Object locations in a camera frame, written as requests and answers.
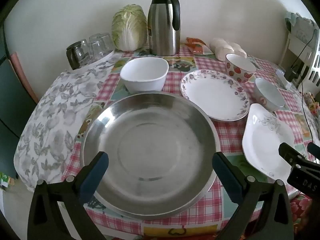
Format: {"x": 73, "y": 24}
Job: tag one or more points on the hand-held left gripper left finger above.
{"x": 96, "y": 175}

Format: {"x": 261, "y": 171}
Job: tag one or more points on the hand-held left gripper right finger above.
{"x": 225, "y": 177}

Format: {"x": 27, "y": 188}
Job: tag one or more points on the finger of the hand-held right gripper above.
{"x": 313, "y": 148}
{"x": 287, "y": 152}

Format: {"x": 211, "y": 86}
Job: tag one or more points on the white rectangular plate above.
{"x": 267, "y": 140}

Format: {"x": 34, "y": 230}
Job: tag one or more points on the large steel basin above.
{"x": 150, "y": 155}

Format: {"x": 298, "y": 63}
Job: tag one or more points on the small white bowl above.
{"x": 268, "y": 92}

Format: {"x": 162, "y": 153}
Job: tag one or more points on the round floral rim plate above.
{"x": 212, "y": 97}

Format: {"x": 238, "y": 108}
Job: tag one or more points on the strawberry print bowl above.
{"x": 240, "y": 63}

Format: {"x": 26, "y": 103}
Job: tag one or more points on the white square bowl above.
{"x": 143, "y": 70}

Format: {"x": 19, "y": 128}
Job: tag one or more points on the red floral cushion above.
{"x": 302, "y": 205}

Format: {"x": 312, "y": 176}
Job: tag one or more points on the pink checkered tablecloth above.
{"x": 227, "y": 135}

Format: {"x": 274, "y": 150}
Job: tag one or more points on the grey floral cloth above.
{"x": 50, "y": 117}

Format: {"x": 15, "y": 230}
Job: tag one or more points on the white plastic device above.
{"x": 282, "y": 78}

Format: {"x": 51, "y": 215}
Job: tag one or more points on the white plastic basket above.
{"x": 313, "y": 72}

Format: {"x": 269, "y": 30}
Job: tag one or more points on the black charger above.
{"x": 292, "y": 73}

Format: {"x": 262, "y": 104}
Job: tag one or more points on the dark green cabinet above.
{"x": 12, "y": 110}

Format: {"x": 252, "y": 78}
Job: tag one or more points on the bag of steamed buns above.
{"x": 220, "y": 47}

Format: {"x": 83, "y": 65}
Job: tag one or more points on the pink board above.
{"x": 21, "y": 75}

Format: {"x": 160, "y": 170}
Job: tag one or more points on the orange snack packet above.
{"x": 197, "y": 46}

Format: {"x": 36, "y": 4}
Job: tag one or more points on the napa cabbage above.
{"x": 128, "y": 27}

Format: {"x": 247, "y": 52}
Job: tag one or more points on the steel thermos jug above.
{"x": 162, "y": 25}

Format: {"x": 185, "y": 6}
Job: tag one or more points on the white shelf frame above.
{"x": 300, "y": 37}

